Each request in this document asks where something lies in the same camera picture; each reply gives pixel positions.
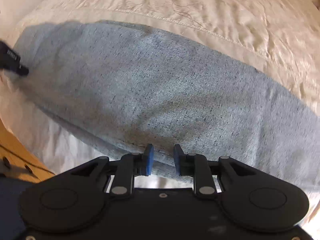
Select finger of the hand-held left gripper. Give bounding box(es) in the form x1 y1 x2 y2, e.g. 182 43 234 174
15 64 29 77

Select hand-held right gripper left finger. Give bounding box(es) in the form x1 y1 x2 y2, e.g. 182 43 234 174
67 144 154 197

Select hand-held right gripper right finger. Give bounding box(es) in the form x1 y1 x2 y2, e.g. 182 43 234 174
174 144 254 198

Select blue-grey speckled pants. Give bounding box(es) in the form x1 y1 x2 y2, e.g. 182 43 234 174
12 21 320 205

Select person's dark blue clothing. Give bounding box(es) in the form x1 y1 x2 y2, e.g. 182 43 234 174
0 175 40 240

